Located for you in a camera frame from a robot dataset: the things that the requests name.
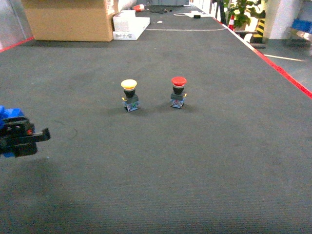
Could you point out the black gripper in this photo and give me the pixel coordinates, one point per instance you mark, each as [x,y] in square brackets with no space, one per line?
[19,138]

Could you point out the blue block part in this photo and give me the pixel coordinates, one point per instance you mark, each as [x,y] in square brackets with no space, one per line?
[9,113]

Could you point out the yellow mushroom push button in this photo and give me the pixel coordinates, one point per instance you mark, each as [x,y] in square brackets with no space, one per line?
[130,100]

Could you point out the large cardboard box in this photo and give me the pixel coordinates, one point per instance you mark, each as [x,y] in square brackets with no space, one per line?
[71,20]

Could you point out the white small box on top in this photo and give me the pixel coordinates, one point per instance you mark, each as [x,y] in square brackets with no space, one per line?
[124,20]

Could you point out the red mushroom push button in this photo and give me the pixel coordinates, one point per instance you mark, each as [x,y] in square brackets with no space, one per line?
[178,95]

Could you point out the white flat box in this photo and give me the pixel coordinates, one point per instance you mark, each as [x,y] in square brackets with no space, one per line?
[141,23]

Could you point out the green potted plant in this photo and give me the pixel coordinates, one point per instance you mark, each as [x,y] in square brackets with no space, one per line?
[243,11]

